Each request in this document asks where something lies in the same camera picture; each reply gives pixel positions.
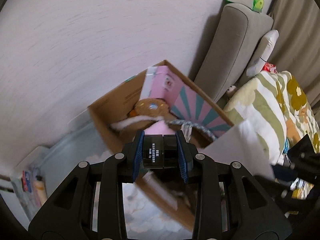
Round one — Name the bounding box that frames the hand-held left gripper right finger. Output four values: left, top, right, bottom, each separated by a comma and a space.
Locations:
175, 130, 293, 240

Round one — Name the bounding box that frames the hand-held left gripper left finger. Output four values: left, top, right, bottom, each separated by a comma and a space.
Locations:
28, 130, 145, 240

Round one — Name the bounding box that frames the small black box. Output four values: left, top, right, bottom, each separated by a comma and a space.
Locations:
142, 134, 179, 169

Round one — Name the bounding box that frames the pink plush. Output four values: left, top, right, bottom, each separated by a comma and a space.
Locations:
145, 120, 177, 136

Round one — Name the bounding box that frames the cardboard box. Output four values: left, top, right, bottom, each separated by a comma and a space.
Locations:
87, 59, 234, 232

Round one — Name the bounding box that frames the brown cookie plush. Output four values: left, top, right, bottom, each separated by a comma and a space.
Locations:
130, 97, 172, 120

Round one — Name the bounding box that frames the white fluffy strip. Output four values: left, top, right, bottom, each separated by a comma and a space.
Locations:
110, 116, 167, 132

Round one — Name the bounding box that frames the grey fuzzy band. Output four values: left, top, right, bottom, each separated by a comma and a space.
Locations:
168, 119, 218, 142

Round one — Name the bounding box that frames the blue cloud print mat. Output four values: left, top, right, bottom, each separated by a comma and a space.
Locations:
37, 124, 195, 233

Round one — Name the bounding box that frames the striped flower blanket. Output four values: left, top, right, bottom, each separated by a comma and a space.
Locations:
223, 70, 320, 165

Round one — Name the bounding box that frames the pink rectangular box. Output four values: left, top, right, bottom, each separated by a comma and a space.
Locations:
139, 65, 185, 107

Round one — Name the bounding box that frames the red patterned cloth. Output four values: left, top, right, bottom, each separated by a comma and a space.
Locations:
262, 62, 277, 74

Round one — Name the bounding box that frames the cream tube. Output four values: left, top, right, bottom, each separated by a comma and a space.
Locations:
34, 176, 47, 204

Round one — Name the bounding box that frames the grey sofa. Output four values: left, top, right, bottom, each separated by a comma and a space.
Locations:
194, 3, 274, 103

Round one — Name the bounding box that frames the red blue packet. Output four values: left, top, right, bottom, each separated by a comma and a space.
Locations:
22, 170, 33, 193

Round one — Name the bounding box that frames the white pillow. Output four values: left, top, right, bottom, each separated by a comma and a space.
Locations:
246, 29, 279, 77

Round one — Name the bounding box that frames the beige curtain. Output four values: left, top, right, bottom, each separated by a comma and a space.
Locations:
269, 0, 320, 100

